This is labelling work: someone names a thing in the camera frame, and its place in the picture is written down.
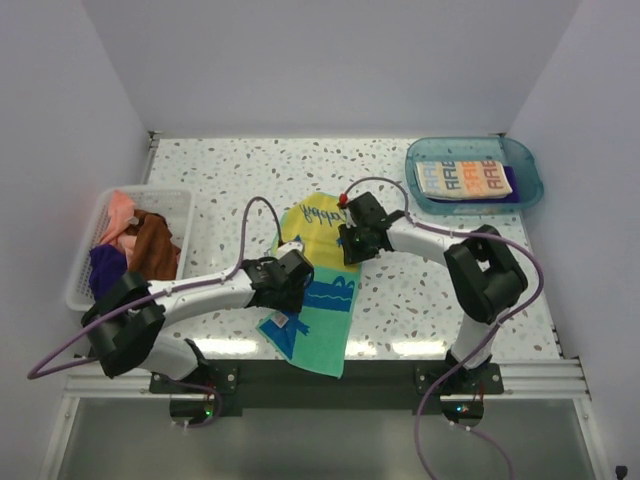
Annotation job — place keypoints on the brown towel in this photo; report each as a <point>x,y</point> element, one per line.
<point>153,253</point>

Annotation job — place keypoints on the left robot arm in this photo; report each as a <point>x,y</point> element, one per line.
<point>124,326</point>

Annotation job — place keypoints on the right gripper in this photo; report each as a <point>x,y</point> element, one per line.
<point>353,255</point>

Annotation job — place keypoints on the colourful printed towel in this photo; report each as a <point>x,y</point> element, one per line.
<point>463,180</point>

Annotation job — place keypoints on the white plastic laundry basket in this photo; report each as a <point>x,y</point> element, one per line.
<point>176,205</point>

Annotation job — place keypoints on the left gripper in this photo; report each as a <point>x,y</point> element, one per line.
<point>293,301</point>

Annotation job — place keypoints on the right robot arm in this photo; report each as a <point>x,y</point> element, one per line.
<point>486,277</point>

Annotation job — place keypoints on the purple towel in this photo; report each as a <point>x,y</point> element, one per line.
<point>108,265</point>
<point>513,197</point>

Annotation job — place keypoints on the yellow green patterned towel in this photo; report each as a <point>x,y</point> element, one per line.
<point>315,339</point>

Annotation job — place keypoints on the pink towel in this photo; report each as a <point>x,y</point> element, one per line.
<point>120,212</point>

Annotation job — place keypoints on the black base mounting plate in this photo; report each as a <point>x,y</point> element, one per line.
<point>364,385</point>

